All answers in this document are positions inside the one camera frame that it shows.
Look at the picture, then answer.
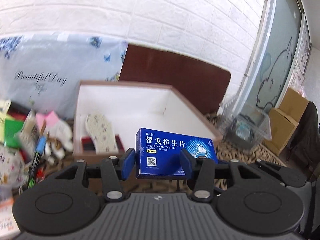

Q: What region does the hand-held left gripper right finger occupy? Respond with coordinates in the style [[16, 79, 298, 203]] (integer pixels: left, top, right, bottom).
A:
[[180, 149, 268, 203]]

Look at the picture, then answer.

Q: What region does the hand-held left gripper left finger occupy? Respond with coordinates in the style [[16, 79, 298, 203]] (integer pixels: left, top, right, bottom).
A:
[[54, 148, 137, 203]]

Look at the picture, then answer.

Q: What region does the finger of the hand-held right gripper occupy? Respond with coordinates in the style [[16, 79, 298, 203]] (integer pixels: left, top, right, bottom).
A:
[[250, 159, 285, 174]]

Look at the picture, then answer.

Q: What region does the blue medicine box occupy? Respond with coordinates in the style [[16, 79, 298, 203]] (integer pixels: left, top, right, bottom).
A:
[[136, 127, 218, 180]]

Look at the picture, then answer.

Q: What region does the floral print insole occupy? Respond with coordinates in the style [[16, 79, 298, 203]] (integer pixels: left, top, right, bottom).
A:
[[85, 113, 119, 153]]

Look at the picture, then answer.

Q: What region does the red box with black insert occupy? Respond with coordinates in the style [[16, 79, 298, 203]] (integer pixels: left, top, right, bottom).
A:
[[81, 134, 125, 153]]

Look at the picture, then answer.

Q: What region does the brown cardboard box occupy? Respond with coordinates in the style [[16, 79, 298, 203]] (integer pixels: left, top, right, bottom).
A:
[[72, 80, 223, 165]]

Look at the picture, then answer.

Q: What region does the cardboard carton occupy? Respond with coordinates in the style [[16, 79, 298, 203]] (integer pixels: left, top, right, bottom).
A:
[[262, 107, 299, 155], [279, 87, 309, 123]]

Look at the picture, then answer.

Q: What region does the clear plastic container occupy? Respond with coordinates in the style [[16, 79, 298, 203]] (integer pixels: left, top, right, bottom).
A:
[[219, 95, 273, 150]]

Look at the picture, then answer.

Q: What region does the dark cloth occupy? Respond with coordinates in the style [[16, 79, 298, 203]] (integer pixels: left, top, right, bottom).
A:
[[287, 101, 320, 180]]

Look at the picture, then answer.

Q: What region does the plush toy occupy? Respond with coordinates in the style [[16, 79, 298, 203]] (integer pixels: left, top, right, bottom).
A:
[[49, 119, 74, 164]]

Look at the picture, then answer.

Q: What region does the blue capped marker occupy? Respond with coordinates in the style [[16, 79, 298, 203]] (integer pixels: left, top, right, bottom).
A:
[[27, 135, 48, 188]]

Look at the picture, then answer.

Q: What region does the pink sticky note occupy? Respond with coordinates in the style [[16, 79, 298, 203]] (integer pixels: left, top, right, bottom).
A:
[[35, 111, 59, 130]]

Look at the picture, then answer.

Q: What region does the dark brown board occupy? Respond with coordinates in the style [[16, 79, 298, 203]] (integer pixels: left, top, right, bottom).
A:
[[119, 43, 232, 114]]

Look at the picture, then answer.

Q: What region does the bag of beads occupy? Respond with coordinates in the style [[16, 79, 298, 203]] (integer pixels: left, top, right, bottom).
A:
[[19, 109, 42, 153]]

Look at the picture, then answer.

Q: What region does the cartoon print pouch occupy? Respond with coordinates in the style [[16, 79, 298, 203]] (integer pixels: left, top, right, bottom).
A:
[[0, 145, 25, 188]]

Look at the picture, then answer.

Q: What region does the green box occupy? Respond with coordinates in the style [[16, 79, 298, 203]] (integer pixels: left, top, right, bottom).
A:
[[4, 119, 28, 148]]

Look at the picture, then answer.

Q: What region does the floral plastic bag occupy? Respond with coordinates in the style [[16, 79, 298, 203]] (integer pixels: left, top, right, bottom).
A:
[[0, 32, 128, 120]]

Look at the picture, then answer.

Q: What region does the frosted glass door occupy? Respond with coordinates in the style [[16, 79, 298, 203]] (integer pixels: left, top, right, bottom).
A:
[[235, 0, 313, 120]]

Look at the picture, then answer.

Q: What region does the white and yellow medicine box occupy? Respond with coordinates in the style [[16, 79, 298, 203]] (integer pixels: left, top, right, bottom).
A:
[[0, 100, 12, 143]]

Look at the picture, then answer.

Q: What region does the wall notice poster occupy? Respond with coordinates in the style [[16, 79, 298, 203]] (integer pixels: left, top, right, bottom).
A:
[[291, 17, 312, 85]]

